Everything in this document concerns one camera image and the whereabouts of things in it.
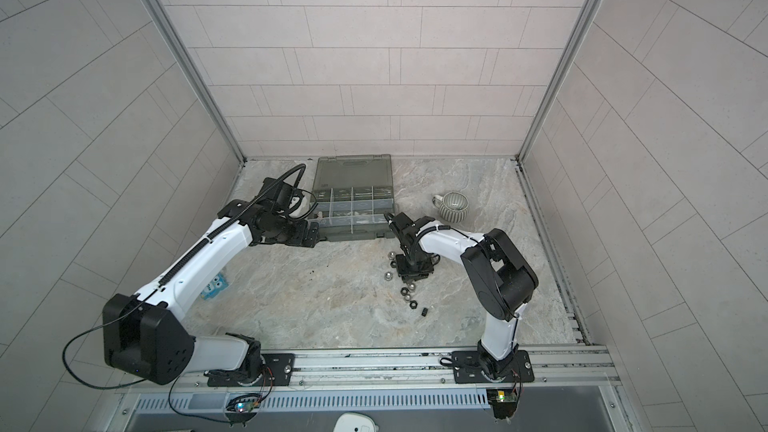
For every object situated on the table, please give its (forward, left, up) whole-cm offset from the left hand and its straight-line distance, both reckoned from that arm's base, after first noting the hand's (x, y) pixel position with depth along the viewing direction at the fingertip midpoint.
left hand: (314, 232), depth 81 cm
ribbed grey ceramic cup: (+18, -42, -13) cm, 48 cm away
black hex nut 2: (-15, -27, -13) cm, 33 cm away
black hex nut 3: (-17, -30, -12) cm, 37 cm away
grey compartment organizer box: (+21, -8, -10) cm, 24 cm away
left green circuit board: (-39, +11, -9) cm, 41 cm away
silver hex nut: (-7, -20, -13) cm, 25 cm away
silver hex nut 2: (-11, -27, -12) cm, 32 cm away
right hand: (-8, -25, -14) cm, 30 cm away
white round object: (-41, -14, -9) cm, 44 cm away
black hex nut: (-12, -25, -13) cm, 30 cm away
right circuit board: (-37, -48, -12) cm, 62 cm away
